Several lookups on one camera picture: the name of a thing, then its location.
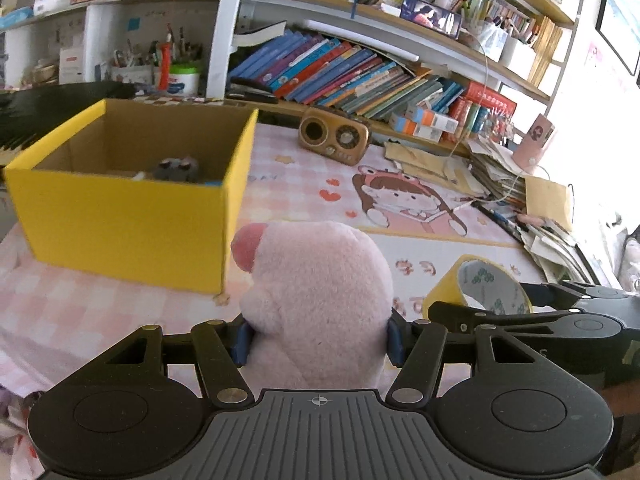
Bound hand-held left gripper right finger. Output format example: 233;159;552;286
382;310;546;407

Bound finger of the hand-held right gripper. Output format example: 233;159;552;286
517;281;626;306
429;301;576;336

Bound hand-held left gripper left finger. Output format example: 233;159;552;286
90;317;252;409

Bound yellow tape roll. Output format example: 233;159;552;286
422;255;533;322

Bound pink plush pig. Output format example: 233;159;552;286
231;220;393;391

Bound yellow cardboard box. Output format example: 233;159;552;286
4;99;259;295

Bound grey toy truck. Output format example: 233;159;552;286
151;156;202;182

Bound messy pile of papers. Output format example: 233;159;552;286
515;210;626;291

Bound kraft envelope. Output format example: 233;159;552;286
524;175;575;232

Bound black pens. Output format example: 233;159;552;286
472;200;521;233

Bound stack of papers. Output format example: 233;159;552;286
467;137;531;206

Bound brown paper envelopes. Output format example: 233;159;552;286
384;141;488;196

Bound orange white carton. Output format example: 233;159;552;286
389;112;443;142
407;105;460;133

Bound red flat box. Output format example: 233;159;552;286
465;81;518;117

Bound brown retro radio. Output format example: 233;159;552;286
299;107;371;166

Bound row of yellow books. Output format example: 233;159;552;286
527;15;563;88

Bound white pen holder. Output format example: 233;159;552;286
500;35;536;78

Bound wooden chessboard box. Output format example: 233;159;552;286
134;93;226;107

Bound clear pen cup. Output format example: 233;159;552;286
470;20;506;61

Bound green lid tub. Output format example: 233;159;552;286
167;62;202;97

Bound row of leaning books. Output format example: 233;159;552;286
227;30;466;121

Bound cluttered pen holder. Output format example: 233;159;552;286
110;35;156;85

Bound black keyboard piano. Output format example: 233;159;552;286
0;82;137;166

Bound white lamp bar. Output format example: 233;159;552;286
302;19;421;63

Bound white wooden bookshelf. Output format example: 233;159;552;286
207;0;588;151

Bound white red printed box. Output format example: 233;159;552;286
58;47;86;86

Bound white shelf unit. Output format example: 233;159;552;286
0;0;226;98

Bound blue tissue pack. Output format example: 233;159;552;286
0;5;36;28

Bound white charging cable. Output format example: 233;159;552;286
450;35;551;181

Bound black picture frame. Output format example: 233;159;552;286
595;0;640;77

